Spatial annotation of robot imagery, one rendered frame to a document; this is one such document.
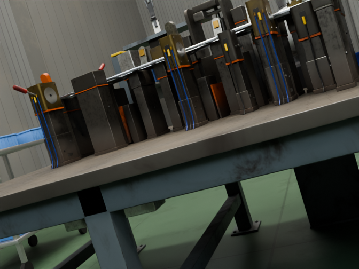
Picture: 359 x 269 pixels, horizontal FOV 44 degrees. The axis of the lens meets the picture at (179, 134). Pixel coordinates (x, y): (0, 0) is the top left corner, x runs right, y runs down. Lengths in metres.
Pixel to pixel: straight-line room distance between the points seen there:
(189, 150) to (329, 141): 0.30
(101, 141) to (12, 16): 3.84
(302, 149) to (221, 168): 0.19
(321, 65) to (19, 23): 4.48
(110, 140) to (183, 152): 0.83
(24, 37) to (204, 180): 4.62
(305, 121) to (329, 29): 0.39
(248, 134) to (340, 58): 0.41
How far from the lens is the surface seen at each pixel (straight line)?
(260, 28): 1.47
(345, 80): 1.27
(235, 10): 1.95
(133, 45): 2.26
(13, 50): 5.52
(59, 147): 1.94
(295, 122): 0.96
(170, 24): 1.69
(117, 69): 2.35
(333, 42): 1.27
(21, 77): 5.47
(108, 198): 1.15
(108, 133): 1.81
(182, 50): 1.65
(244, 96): 1.54
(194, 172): 1.05
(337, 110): 0.96
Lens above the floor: 0.78
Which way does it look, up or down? 3 degrees down
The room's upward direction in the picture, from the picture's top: 17 degrees counter-clockwise
